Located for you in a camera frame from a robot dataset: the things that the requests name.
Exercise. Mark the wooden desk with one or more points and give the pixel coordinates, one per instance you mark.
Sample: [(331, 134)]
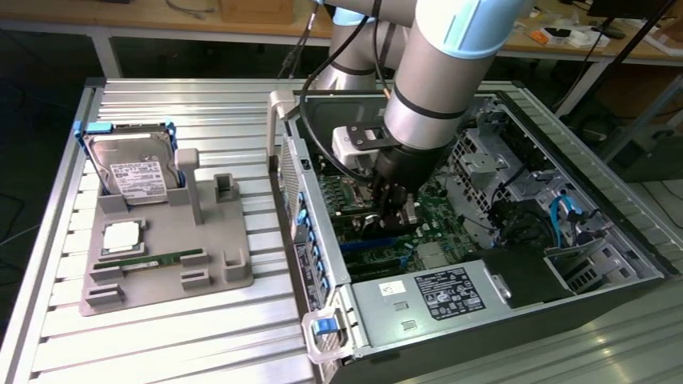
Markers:
[(54, 8)]

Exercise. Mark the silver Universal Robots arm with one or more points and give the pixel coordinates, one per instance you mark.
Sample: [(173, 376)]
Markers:
[(443, 72)]

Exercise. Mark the grey parts rack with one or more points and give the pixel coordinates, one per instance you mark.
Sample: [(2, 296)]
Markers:
[(161, 288)]

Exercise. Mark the blue case latch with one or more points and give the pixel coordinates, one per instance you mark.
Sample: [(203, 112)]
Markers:
[(326, 325)]

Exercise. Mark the metal disk bay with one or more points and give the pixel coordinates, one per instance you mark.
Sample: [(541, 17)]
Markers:
[(481, 164)]

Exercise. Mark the black monitor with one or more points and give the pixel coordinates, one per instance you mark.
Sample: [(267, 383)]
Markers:
[(630, 8)]

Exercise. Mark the green RAM stick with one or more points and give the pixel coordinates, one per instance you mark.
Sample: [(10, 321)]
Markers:
[(155, 260)]

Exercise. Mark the black open PC case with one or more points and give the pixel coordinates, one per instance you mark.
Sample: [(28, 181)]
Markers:
[(534, 328)]

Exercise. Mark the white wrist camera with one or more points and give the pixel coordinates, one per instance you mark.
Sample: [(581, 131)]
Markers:
[(345, 150)]

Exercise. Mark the black plastic air shroud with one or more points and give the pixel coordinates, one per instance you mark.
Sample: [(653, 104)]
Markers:
[(523, 276)]

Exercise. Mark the blue expansion slot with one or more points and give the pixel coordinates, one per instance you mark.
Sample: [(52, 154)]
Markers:
[(369, 244)]

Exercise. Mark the hard disk with blue carrier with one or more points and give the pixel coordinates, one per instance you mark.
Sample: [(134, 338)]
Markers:
[(134, 176)]

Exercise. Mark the silver CPU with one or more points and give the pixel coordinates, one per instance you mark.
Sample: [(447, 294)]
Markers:
[(123, 238)]

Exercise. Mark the dark floor cabinet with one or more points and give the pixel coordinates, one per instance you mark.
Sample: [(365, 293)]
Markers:
[(646, 156)]

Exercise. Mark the silver chipset heatsink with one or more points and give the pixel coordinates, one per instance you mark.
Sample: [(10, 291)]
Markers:
[(434, 256)]

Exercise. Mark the graphics card with black shroud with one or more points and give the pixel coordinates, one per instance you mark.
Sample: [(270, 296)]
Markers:
[(374, 234)]

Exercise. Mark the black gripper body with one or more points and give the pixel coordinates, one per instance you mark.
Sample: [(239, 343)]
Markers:
[(409, 168)]

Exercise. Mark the green motherboard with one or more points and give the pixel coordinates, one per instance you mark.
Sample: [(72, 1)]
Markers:
[(443, 224)]

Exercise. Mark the CPU socket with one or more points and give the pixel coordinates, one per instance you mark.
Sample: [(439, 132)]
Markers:
[(359, 194)]

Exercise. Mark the orange and white box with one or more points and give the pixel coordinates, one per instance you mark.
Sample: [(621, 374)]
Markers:
[(547, 35)]

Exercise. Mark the grey power supply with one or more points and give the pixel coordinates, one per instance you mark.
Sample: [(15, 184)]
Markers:
[(395, 308)]

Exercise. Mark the black stand pole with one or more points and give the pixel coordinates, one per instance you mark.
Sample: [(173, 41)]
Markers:
[(642, 36)]

